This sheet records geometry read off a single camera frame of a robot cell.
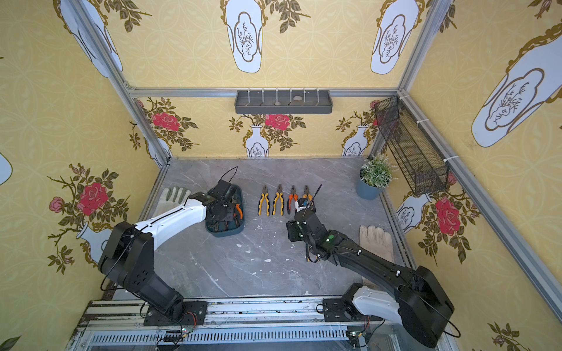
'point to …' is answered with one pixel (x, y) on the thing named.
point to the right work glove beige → (377, 241)
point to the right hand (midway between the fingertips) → (291, 226)
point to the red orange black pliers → (290, 197)
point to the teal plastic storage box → (223, 228)
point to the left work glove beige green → (173, 198)
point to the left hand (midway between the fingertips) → (229, 214)
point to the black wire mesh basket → (421, 167)
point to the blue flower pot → (366, 191)
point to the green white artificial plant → (377, 171)
